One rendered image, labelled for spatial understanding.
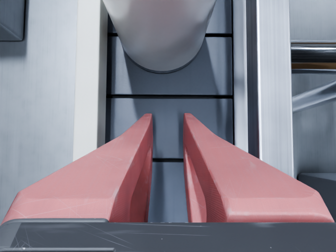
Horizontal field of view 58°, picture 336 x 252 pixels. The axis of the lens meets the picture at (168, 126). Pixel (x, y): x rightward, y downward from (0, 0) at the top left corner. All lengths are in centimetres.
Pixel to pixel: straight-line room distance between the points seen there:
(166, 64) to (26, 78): 13
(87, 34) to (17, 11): 11
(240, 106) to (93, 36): 9
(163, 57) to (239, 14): 7
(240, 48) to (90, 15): 9
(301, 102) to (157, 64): 10
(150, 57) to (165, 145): 5
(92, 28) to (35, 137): 12
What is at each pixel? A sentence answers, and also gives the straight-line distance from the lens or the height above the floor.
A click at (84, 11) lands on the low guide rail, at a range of 17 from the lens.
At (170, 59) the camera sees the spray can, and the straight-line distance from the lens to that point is 16.
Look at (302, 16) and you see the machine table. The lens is 28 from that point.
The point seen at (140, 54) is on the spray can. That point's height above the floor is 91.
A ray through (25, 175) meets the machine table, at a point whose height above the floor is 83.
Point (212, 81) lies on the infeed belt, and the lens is 19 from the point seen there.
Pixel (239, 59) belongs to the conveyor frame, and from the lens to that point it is 20.
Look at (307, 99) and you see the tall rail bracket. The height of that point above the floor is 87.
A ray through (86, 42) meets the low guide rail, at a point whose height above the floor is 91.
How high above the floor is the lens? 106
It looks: 85 degrees down
